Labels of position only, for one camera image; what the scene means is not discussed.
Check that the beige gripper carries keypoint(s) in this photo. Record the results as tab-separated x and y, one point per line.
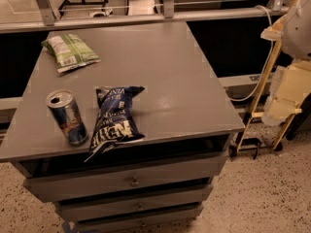
297	33

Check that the green jalapeno chip bag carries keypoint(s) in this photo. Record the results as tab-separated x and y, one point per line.
70	52

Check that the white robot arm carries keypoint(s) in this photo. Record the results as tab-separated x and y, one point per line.
296	35

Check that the blue chip bag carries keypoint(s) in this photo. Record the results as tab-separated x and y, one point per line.
114	124

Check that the grey drawer cabinet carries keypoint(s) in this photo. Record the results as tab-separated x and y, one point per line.
183	113

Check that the blue silver energy drink can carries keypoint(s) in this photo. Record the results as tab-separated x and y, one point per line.
66	113

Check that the grey metal railing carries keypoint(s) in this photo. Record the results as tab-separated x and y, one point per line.
46	15

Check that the yellow wheeled ladder frame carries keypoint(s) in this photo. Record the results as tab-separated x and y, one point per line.
275	58

